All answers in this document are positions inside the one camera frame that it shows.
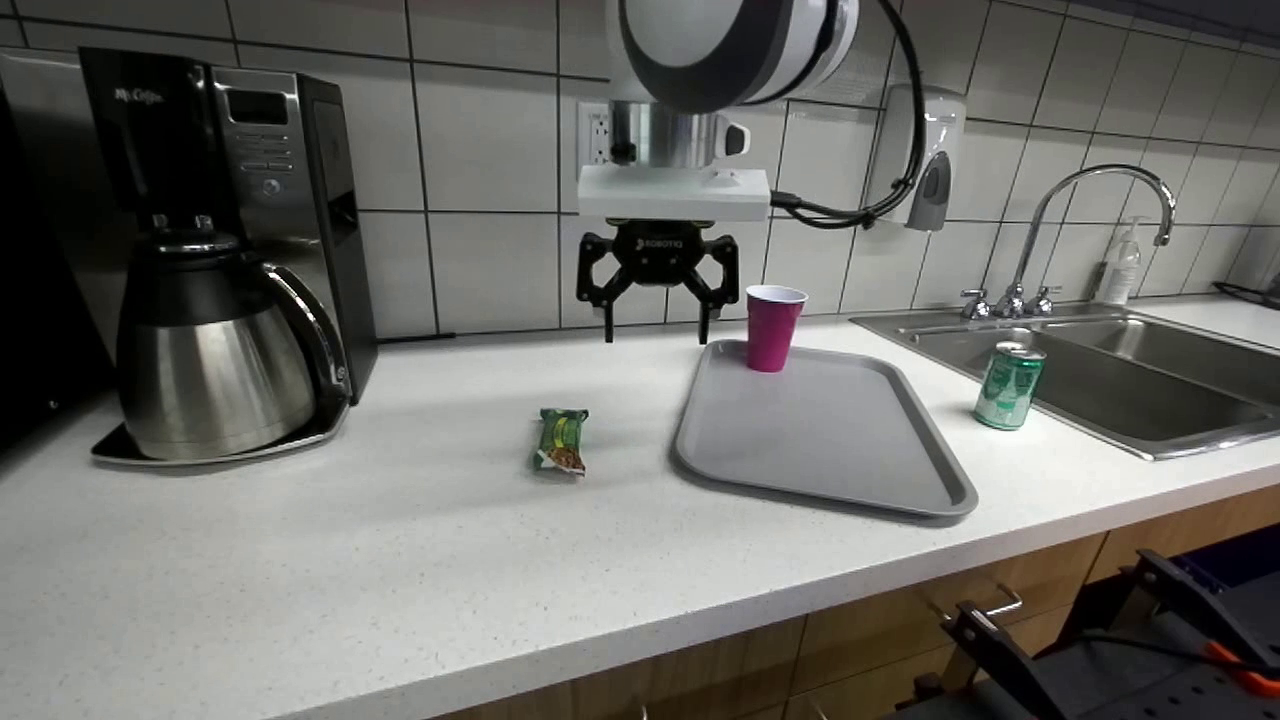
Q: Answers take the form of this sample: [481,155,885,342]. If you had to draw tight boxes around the magenta plastic cup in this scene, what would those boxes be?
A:
[740,280,812,375]

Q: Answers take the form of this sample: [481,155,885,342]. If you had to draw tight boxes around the white wall power outlet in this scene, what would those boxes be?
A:
[578,101,622,172]

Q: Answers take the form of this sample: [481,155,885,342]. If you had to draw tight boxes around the stainless steel sink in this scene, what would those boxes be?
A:
[856,299,1280,466]

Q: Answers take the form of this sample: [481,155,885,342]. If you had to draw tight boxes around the black coffee maker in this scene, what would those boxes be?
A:
[73,49,381,472]

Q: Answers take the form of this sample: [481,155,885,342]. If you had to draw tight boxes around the grey plastic tray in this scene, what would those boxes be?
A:
[668,336,979,523]

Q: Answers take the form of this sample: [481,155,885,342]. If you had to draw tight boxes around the clear soap bottle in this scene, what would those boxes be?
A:
[1093,217,1152,307]

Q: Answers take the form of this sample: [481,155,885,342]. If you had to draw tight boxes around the wooden base cabinets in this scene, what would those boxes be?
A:
[435,486,1280,720]

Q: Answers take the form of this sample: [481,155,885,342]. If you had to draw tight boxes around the black microwave oven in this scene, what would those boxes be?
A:
[0,54,125,452]

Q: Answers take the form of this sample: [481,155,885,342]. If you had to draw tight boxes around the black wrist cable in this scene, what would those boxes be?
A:
[768,0,931,234]

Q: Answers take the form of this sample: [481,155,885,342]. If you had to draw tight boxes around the green soda can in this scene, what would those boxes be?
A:
[973,336,1050,431]

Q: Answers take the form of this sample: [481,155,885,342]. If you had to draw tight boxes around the green snack sachet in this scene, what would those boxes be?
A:
[530,405,594,480]

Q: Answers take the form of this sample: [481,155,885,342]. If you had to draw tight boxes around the black robot cart frame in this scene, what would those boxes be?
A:
[915,523,1280,720]

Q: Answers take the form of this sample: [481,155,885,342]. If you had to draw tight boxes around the stainless steel coffee carafe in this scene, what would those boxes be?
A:
[117,238,353,466]

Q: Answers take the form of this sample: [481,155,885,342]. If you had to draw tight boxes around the chrome gooseneck faucet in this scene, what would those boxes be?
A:
[957,161,1181,319]

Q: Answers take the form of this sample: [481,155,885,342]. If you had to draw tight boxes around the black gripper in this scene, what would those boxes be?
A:
[571,217,740,348]

